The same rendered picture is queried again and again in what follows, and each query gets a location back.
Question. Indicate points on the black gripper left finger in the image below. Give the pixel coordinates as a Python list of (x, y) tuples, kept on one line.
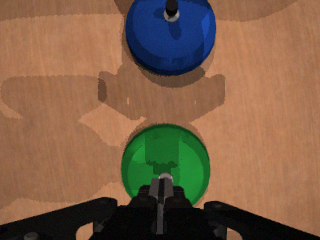
[(129, 222)]

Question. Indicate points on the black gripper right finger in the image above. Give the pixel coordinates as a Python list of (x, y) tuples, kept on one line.
[(179, 217)]

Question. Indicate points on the blue bell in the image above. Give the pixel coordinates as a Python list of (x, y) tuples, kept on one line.
[(170, 37)]

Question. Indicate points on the green dome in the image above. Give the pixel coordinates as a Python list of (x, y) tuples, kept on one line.
[(166, 151)]

